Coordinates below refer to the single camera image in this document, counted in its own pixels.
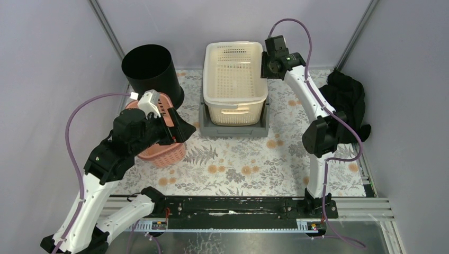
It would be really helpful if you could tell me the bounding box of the pink perforated plastic basket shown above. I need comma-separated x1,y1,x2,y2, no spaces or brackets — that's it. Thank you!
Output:
137,93,186,168

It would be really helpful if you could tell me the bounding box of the grey plastic storage bin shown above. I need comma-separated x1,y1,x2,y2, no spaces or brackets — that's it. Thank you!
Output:
199,97,270,138

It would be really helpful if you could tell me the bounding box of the white perforated plastic basket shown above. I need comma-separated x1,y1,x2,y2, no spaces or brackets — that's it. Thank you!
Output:
202,41,268,108

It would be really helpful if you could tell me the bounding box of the cream plastic laundry basket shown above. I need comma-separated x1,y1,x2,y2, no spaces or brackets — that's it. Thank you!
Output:
203,89,268,126

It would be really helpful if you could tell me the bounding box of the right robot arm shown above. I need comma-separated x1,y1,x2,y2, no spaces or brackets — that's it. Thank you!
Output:
261,35,345,218

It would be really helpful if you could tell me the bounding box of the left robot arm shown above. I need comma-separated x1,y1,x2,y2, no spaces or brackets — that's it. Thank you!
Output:
40,108,196,253

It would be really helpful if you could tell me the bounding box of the black cylindrical bin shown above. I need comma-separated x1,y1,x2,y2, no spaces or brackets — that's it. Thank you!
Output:
121,44,184,109

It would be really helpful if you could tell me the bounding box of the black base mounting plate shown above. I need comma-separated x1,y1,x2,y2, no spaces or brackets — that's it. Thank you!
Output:
147,196,338,230

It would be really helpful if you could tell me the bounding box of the black crumpled cloth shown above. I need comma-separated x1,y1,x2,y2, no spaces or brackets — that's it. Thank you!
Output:
319,70,371,142

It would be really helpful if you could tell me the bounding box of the floral patterned table mat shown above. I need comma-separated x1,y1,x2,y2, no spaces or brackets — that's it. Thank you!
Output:
111,68,367,197

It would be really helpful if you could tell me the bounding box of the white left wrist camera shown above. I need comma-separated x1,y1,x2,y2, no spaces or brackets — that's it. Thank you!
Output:
137,89,161,118

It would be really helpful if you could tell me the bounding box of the aluminium frame rail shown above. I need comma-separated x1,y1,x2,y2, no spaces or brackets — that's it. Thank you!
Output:
98,194,396,234

